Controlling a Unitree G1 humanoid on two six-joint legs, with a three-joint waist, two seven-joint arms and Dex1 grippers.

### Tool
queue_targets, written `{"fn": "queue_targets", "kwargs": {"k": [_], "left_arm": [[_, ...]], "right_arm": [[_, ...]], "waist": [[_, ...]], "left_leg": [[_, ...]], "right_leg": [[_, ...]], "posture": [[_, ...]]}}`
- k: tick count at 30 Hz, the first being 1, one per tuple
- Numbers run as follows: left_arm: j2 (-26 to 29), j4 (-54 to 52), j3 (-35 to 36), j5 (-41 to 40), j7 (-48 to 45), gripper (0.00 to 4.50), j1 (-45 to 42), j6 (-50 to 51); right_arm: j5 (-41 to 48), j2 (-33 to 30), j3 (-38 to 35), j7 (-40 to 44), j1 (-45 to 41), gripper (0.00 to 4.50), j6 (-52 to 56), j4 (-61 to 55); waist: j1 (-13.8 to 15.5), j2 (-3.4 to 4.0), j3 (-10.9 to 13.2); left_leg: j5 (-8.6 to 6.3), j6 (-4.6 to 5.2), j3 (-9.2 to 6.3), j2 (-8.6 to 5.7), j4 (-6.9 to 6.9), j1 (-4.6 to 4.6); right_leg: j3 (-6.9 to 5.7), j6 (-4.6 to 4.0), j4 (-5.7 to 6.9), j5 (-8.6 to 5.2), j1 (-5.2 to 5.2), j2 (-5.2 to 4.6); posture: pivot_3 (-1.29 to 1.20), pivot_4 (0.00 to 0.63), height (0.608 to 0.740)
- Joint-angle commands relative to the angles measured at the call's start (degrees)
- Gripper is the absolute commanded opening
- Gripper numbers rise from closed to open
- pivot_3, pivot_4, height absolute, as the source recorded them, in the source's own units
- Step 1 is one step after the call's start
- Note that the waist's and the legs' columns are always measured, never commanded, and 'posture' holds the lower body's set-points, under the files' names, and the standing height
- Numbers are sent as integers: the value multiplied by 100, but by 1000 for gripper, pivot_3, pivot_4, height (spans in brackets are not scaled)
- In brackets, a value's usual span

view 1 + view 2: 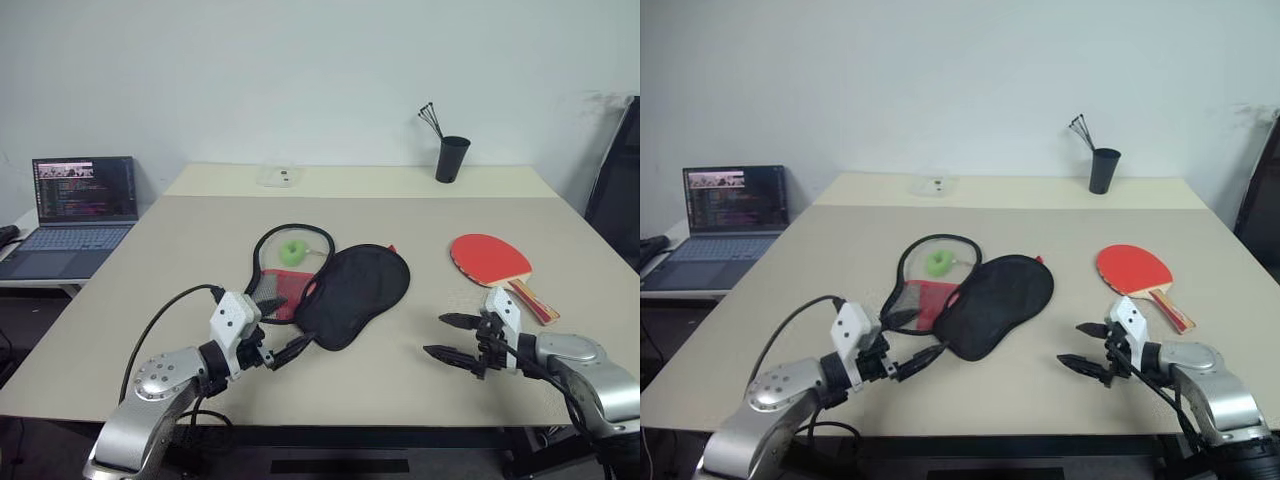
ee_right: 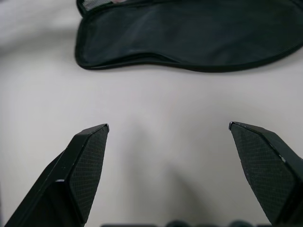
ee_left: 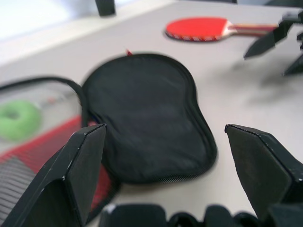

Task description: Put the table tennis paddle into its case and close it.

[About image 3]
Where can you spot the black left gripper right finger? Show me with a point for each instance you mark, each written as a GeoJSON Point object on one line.
{"type": "Point", "coordinates": [262, 170]}

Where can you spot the red table tennis paddle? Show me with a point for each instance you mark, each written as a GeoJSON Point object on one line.
{"type": "Point", "coordinates": [196, 27]}

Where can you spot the black framed panel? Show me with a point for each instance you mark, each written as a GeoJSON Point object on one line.
{"type": "Point", "coordinates": [284, 2]}

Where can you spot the black and red paddle case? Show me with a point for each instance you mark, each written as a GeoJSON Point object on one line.
{"type": "Point", "coordinates": [146, 113]}

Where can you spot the black plastic cup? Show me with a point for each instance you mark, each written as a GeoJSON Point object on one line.
{"type": "Point", "coordinates": [105, 7]}

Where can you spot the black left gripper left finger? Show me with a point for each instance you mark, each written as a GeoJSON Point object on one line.
{"type": "Point", "coordinates": [54, 179]}

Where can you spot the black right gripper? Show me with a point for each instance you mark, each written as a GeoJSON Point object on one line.
{"type": "Point", "coordinates": [298, 23]}

